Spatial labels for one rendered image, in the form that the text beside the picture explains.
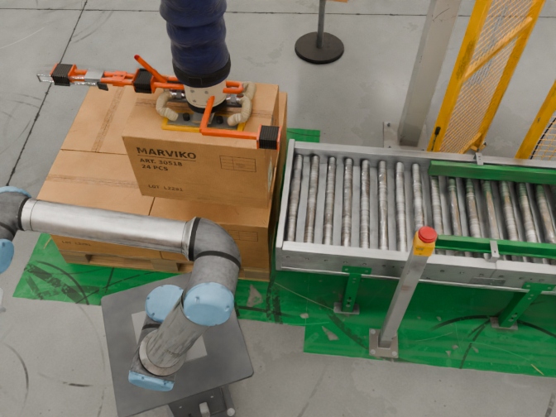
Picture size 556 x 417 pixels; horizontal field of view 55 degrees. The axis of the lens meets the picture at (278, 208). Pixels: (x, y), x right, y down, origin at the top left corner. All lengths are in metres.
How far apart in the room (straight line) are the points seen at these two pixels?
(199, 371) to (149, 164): 0.91
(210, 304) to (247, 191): 1.16
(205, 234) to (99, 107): 2.08
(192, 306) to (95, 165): 1.82
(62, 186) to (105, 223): 1.56
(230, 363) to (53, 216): 0.93
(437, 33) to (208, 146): 1.57
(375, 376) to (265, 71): 2.48
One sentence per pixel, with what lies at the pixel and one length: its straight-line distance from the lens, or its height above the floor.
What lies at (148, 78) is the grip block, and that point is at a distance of 2.29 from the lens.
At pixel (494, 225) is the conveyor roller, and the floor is 0.55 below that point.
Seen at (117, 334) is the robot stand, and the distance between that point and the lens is 2.18.
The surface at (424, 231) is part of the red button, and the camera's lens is 2.05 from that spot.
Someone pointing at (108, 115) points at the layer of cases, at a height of 0.54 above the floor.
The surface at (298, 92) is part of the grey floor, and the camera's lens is 4.09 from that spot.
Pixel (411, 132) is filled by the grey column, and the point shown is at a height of 0.15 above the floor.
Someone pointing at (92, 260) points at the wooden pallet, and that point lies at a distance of 3.28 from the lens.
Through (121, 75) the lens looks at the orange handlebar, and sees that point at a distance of 2.33.
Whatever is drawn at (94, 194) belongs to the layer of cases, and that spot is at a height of 0.54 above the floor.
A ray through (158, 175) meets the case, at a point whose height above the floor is 0.88.
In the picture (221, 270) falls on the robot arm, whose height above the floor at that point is 1.56.
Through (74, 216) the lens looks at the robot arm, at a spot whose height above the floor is 1.58.
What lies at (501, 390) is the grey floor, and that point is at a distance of 3.02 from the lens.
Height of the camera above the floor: 2.67
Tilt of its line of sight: 53 degrees down
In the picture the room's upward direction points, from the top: straight up
